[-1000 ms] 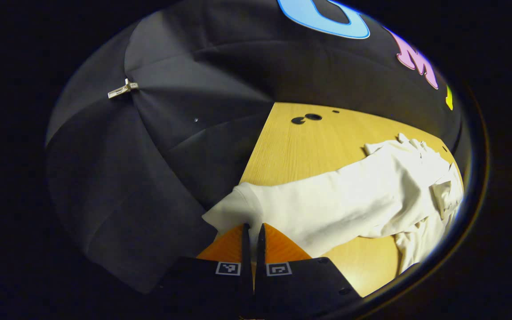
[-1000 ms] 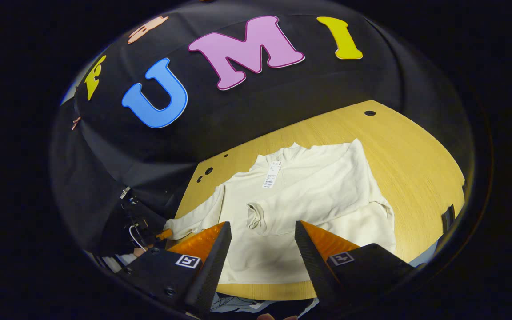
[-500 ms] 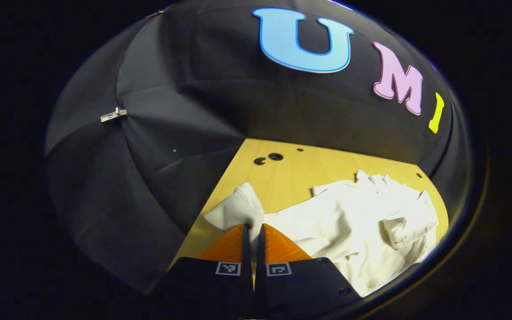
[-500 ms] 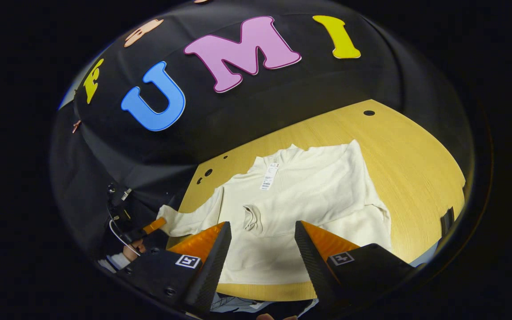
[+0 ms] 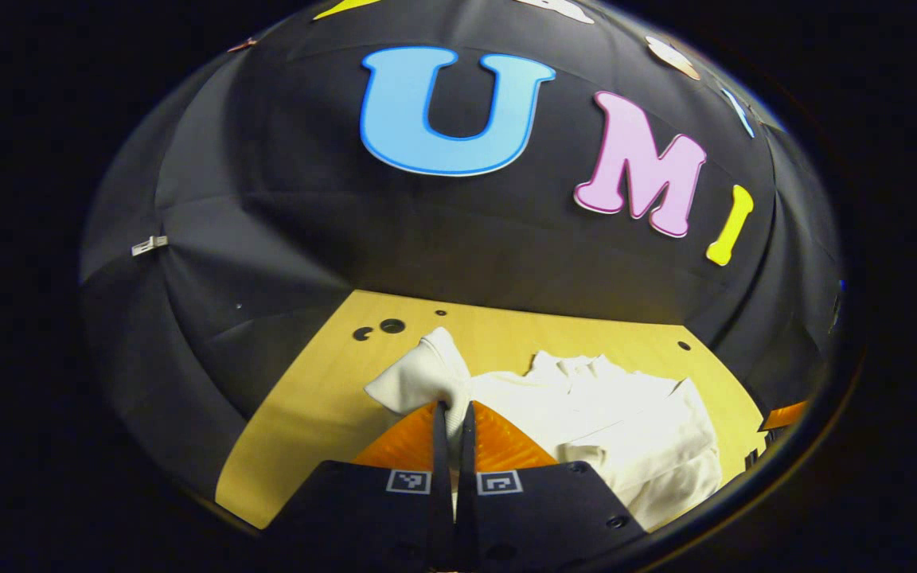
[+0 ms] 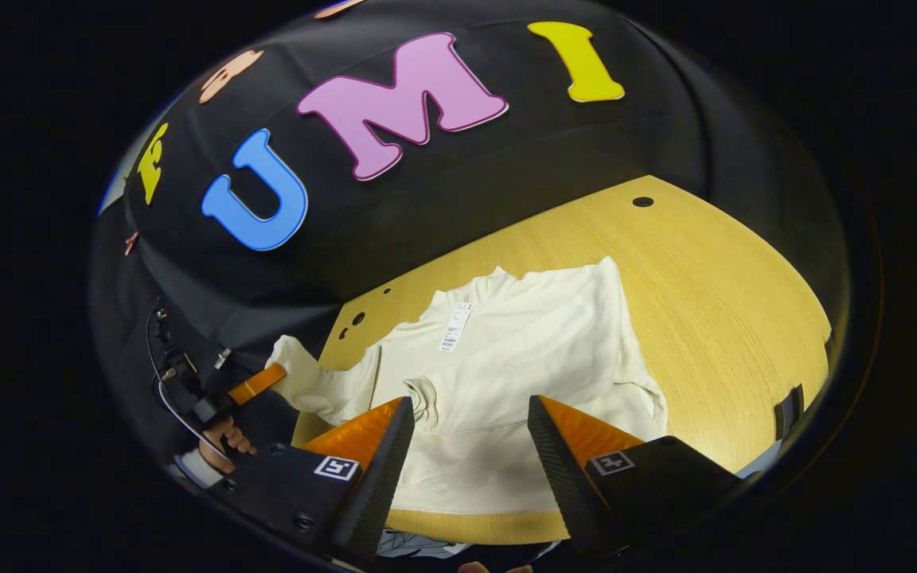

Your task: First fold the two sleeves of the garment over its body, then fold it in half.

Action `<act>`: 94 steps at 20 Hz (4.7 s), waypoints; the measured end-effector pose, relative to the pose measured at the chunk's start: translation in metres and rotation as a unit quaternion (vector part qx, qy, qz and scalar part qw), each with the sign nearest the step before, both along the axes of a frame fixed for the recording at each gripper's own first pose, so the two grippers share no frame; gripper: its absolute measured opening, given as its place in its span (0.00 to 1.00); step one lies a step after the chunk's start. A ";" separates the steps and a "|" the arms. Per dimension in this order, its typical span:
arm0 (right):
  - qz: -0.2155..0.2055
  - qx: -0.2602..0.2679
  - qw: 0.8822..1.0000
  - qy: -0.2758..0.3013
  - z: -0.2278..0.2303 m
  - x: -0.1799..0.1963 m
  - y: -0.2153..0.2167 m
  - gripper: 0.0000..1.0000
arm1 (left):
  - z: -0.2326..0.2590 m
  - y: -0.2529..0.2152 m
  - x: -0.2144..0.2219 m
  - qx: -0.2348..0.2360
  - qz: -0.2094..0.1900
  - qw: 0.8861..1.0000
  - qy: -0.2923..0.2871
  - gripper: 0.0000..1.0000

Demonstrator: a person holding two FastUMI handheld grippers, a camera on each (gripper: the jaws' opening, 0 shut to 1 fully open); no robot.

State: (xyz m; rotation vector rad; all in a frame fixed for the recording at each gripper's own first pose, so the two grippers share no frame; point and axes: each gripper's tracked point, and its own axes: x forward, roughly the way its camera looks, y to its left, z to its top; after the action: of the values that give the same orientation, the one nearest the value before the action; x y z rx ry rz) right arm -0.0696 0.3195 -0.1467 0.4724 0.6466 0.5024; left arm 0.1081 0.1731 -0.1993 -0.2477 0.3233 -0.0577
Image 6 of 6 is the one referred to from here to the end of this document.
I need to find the black table edge clamp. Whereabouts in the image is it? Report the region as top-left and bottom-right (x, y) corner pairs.
(774, 384), (806, 440)

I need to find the cream sweatshirt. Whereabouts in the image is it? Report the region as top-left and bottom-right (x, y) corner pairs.
(266, 256), (669, 516)

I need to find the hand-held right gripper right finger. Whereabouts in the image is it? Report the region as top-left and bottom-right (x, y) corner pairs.
(528, 394), (746, 558)

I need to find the black backdrop cloth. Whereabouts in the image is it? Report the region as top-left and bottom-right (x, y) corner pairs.
(91, 0), (853, 478)

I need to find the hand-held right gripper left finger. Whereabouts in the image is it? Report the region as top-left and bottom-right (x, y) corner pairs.
(208, 396), (416, 567)

